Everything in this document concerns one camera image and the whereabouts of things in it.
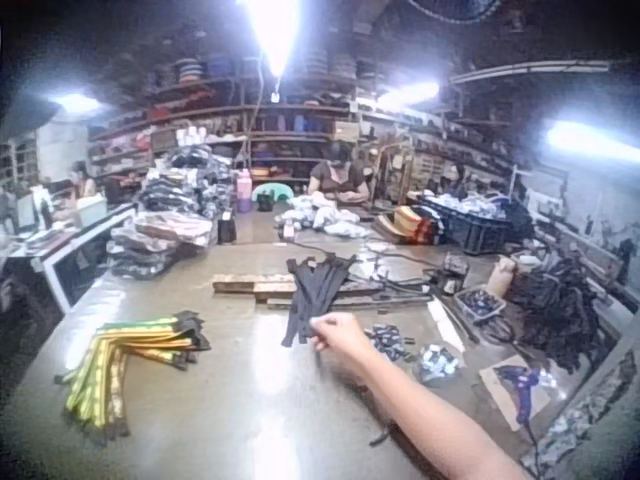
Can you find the wall shelving with goods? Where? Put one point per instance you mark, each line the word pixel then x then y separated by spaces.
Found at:
pixel 290 130

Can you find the tall stack of packaged garments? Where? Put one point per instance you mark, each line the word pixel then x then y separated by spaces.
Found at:
pixel 190 182

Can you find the heap of black webbing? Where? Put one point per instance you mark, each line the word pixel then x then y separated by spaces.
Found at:
pixel 560 310

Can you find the small black bag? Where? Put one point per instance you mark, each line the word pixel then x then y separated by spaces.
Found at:
pixel 227 229

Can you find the clear plastic tray with parts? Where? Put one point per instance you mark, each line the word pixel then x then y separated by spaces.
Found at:
pixel 479 304

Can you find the white counter desk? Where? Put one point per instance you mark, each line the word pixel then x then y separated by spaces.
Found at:
pixel 65 260

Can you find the blue glue gun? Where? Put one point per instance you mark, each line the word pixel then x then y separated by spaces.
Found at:
pixel 520 387

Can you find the green plastic stool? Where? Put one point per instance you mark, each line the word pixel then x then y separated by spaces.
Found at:
pixel 272 192

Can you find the heap of white cloth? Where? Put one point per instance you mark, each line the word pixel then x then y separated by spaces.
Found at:
pixel 332 217

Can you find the tan sack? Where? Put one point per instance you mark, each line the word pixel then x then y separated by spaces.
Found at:
pixel 501 280

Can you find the pink bottle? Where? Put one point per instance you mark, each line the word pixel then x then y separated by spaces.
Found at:
pixel 243 192

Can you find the pile of silver clips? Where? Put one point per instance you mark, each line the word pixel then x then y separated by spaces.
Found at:
pixel 439 362

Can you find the person's right hand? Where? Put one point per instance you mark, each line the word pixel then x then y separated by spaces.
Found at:
pixel 345 336

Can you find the pile of black buckles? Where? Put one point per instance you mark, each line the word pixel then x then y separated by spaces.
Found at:
pixel 389 341

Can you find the brown cardboard sheet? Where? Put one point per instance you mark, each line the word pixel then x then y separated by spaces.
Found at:
pixel 500 395

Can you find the person's right fingers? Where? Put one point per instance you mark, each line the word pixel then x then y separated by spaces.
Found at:
pixel 322 332

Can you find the stack of striped webbing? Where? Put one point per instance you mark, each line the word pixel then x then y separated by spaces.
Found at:
pixel 412 225

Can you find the white box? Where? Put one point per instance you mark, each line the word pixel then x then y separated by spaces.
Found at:
pixel 91 210

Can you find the fluorescent ceiling lamp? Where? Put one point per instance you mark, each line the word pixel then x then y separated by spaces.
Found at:
pixel 76 102
pixel 595 139
pixel 274 35
pixel 410 95

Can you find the black metal box device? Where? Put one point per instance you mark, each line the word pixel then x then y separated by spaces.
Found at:
pixel 452 274

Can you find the wooden block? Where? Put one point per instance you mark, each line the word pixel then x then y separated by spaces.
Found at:
pixel 250 286

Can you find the black plastic crate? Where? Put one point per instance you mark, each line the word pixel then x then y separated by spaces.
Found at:
pixel 480 230

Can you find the long wooden slat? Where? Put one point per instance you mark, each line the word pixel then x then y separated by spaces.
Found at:
pixel 370 301

